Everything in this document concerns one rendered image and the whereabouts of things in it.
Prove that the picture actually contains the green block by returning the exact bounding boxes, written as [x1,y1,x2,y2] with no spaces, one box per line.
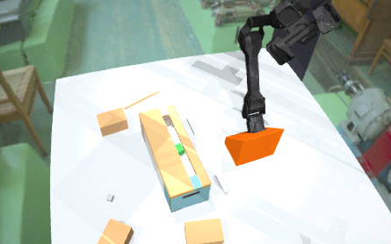
[175,143,185,156]

